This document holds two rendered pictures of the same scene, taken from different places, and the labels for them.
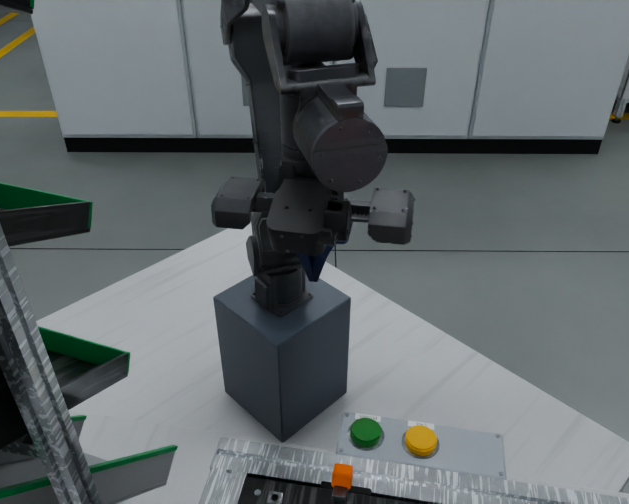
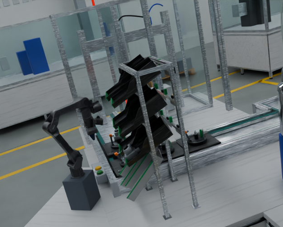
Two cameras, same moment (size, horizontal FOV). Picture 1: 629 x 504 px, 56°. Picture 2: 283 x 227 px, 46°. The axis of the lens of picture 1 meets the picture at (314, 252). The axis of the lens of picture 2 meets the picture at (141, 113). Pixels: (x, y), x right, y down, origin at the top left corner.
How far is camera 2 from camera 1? 2.16 m
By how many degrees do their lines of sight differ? 96
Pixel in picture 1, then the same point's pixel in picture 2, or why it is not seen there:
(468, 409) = not seen: hidden behind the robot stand
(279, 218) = (101, 120)
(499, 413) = not seen: hidden behind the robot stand
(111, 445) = (116, 215)
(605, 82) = not seen: outside the picture
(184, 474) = (116, 202)
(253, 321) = (87, 174)
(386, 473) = (106, 168)
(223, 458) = (114, 181)
